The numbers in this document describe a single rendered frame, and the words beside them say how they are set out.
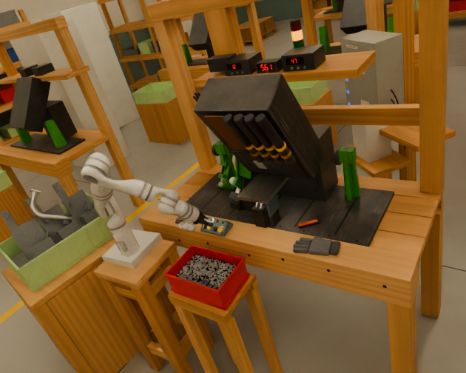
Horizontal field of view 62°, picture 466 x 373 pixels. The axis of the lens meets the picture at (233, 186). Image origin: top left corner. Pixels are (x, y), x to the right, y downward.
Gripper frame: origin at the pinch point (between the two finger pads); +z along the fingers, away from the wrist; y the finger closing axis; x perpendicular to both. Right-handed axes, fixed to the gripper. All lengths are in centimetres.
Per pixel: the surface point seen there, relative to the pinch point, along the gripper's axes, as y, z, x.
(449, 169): -68, 214, -131
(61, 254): 85, -11, 36
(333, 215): -48, 28, -21
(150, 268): 26.9, -0.3, 28.1
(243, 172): -6.0, 4.9, -30.1
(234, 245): -8.0, 13.4, 5.4
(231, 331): -23.4, 8.3, 42.8
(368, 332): -56, 106, 25
